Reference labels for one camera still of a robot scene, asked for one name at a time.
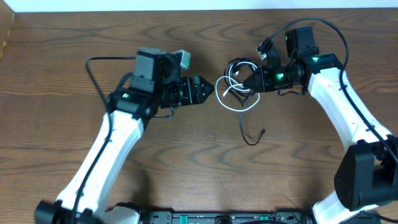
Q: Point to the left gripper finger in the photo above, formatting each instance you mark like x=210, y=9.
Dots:
x=202, y=84
x=199, y=96

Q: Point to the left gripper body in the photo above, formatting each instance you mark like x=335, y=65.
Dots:
x=191, y=90

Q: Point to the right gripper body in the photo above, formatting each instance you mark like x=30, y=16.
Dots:
x=278, y=78

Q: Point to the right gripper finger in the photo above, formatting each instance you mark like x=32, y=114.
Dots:
x=255, y=77
x=253, y=83

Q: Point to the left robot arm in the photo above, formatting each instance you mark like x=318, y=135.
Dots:
x=155, y=83

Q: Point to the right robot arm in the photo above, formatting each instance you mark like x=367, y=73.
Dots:
x=367, y=175

